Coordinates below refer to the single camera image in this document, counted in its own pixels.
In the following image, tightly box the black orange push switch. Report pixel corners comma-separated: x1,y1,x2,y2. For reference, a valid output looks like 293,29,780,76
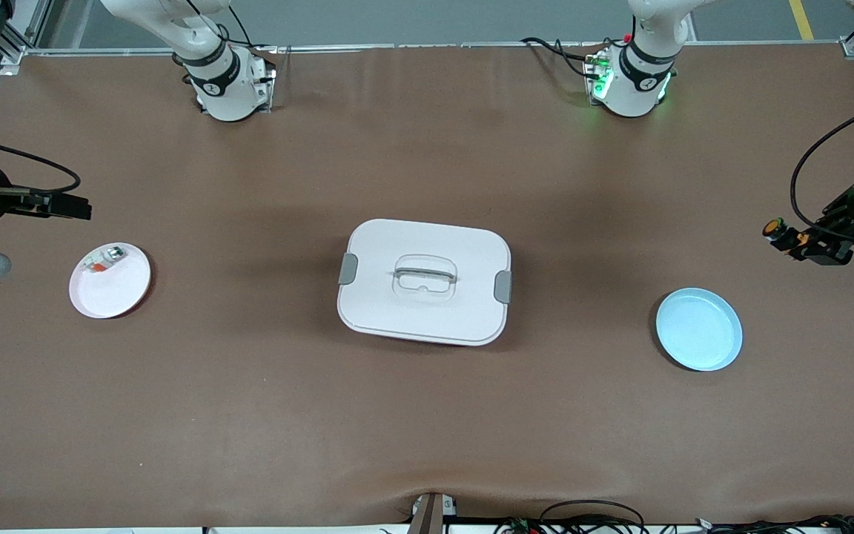
762,217,803,253

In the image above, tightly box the white lidded storage box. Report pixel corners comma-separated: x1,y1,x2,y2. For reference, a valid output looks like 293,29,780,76
337,218,513,347

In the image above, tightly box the pink round plate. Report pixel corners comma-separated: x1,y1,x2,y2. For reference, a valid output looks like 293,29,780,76
69,243,152,320

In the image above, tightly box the light blue round plate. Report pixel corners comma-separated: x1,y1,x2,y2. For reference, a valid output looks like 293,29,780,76
655,288,744,372

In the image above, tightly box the brown table mat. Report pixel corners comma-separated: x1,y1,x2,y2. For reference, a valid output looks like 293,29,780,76
0,43,854,531

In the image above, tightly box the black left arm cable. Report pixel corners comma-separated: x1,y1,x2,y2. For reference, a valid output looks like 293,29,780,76
790,89,854,247

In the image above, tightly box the silver switch with green end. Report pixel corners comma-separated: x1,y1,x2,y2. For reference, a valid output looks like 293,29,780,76
82,247,127,274

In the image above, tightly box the black base cable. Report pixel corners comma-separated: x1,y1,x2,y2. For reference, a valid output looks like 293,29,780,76
202,4,279,82
520,36,624,79

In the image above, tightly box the black cable bundle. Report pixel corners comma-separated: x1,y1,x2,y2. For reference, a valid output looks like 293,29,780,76
494,513,854,534

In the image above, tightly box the black looped cable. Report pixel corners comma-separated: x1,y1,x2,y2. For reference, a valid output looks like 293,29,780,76
540,500,647,534

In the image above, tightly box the silver table edge rail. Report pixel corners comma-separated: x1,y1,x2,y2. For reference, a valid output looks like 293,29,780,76
23,41,843,59

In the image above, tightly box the brown bracket post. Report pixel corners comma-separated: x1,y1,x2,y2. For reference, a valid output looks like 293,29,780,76
406,492,444,534

